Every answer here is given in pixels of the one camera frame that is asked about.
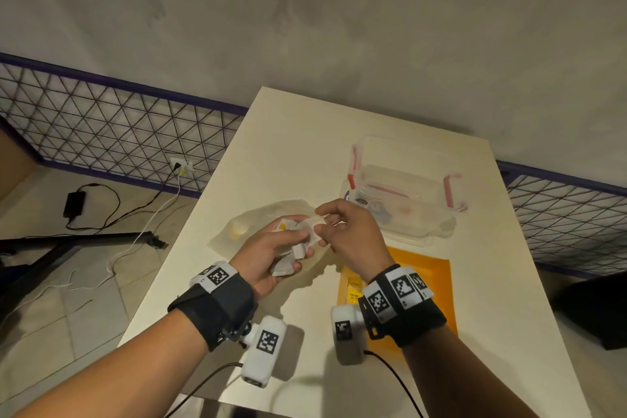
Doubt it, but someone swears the person's right hand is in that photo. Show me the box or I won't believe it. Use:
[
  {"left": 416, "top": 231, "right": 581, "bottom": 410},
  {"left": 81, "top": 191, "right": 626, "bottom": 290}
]
[{"left": 315, "top": 199, "right": 396, "bottom": 282}]

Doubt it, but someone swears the person's left hand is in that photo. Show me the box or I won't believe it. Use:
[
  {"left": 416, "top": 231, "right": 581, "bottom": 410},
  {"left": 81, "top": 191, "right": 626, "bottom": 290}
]
[{"left": 229, "top": 215, "right": 315, "bottom": 302}]

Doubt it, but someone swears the white paper strip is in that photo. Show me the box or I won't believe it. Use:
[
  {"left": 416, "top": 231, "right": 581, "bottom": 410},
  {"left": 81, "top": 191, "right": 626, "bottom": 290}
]
[{"left": 294, "top": 215, "right": 328, "bottom": 261}]

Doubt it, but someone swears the white sachet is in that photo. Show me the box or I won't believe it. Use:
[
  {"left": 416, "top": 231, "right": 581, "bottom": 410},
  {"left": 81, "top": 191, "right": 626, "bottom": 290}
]
[{"left": 271, "top": 218, "right": 314, "bottom": 278}]

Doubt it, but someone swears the person's left forearm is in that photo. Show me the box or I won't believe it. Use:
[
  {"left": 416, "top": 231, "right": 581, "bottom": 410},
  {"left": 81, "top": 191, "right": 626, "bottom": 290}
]
[{"left": 12, "top": 309, "right": 212, "bottom": 418}]

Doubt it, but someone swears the person's right forearm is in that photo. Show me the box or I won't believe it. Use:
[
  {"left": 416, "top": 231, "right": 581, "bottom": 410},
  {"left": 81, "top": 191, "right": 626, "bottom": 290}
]
[{"left": 399, "top": 327, "right": 542, "bottom": 418}]

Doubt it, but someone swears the clear plastic bag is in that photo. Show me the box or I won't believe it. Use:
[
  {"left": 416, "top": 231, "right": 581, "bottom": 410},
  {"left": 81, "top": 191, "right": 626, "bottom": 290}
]
[{"left": 208, "top": 198, "right": 340, "bottom": 287}]

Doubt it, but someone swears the clear container with red latches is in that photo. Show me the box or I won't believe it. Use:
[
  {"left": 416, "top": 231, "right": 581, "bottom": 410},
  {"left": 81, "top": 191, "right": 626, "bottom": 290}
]
[{"left": 340, "top": 136, "right": 469, "bottom": 240}]

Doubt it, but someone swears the small yellow packet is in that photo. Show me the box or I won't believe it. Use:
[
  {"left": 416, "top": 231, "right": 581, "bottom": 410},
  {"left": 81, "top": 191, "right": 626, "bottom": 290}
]
[{"left": 344, "top": 276, "right": 366, "bottom": 307}]

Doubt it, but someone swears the orange padded envelope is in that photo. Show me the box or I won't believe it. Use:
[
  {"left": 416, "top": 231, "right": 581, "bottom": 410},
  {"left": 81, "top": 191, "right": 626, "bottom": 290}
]
[{"left": 336, "top": 245, "right": 459, "bottom": 351}]

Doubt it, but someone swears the black power adapter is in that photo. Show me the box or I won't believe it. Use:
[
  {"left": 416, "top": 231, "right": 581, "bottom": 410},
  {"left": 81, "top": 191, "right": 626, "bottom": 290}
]
[{"left": 62, "top": 190, "right": 87, "bottom": 219}]

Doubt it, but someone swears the black tripod stand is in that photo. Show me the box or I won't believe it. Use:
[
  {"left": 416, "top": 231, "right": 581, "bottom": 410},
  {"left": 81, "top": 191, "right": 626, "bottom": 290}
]
[{"left": 0, "top": 231, "right": 169, "bottom": 320}]

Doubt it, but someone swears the brown cardboard panel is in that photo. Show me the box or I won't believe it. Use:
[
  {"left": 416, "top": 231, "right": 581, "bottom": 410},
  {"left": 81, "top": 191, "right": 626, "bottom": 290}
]
[{"left": 0, "top": 128, "right": 39, "bottom": 203}]

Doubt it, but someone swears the black left wrist strap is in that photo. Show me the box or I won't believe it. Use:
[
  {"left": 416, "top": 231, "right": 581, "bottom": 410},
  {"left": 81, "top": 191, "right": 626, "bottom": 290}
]
[{"left": 168, "top": 261, "right": 257, "bottom": 353}]

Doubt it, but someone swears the black wrist strap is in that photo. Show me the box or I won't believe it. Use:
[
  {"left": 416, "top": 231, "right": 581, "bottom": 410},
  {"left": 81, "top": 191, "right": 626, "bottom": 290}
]
[
  {"left": 168, "top": 261, "right": 257, "bottom": 353},
  {"left": 358, "top": 264, "right": 447, "bottom": 349}
]

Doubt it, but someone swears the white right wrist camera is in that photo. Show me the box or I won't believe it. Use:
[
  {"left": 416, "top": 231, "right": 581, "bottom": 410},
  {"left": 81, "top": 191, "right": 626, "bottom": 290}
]
[{"left": 330, "top": 304, "right": 368, "bottom": 366}]

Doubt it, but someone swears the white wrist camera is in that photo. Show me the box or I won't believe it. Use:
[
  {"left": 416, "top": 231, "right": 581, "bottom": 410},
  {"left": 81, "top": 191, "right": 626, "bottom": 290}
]
[
  {"left": 330, "top": 304, "right": 368, "bottom": 366},
  {"left": 240, "top": 316, "right": 288, "bottom": 389}
]

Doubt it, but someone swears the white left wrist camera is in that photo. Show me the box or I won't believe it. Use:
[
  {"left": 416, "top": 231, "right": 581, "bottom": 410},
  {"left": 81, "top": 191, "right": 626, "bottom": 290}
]
[{"left": 240, "top": 316, "right": 288, "bottom": 389}]

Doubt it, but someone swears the black right wrist strap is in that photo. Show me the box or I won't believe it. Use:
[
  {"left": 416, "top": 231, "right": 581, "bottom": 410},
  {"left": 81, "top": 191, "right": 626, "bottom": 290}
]
[{"left": 358, "top": 264, "right": 447, "bottom": 349}]

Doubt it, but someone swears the white wall outlet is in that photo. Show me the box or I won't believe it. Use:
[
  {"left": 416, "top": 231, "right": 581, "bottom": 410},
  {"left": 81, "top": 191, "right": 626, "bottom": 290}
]
[{"left": 169, "top": 156, "right": 195, "bottom": 177}]

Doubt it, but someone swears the white charging cable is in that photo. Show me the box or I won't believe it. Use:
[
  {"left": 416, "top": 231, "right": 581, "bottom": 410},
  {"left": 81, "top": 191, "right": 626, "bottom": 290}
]
[{"left": 0, "top": 169, "right": 188, "bottom": 320}]

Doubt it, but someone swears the black left camera cable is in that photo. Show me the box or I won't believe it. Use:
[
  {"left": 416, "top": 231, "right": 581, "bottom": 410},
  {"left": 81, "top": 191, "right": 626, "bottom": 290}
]
[{"left": 163, "top": 362, "right": 245, "bottom": 418}]

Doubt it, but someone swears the black camera cable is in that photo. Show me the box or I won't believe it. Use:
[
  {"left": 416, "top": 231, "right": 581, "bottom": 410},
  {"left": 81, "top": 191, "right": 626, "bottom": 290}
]
[
  {"left": 163, "top": 362, "right": 245, "bottom": 418},
  {"left": 363, "top": 350, "right": 425, "bottom": 418}
]

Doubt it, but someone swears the black adapter cable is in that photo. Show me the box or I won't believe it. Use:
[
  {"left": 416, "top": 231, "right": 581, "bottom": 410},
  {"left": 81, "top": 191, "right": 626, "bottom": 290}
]
[{"left": 65, "top": 164, "right": 183, "bottom": 233}]

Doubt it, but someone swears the black right camera cable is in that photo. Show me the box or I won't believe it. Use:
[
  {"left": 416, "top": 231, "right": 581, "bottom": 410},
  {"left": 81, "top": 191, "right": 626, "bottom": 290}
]
[{"left": 363, "top": 350, "right": 425, "bottom": 418}]

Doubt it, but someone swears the purple framed wire mesh fence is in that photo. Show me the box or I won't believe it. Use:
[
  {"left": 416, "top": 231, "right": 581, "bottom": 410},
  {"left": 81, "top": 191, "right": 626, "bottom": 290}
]
[
  {"left": 0, "top": 52, "right": 249, "bottom": 199},
  {"left": 496, "top": 160, "right": 627, "bottom": 280}
]

